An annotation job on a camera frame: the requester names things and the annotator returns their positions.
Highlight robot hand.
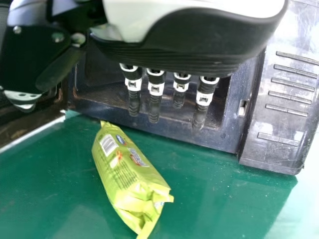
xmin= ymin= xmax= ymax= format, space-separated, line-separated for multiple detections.
xmin=0 ymin=0 xmax=290 ymax=130

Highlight yellow-green biscuit packet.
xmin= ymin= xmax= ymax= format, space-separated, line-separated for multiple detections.
xmin=91 ymin=120 xmax=174 ymax=239

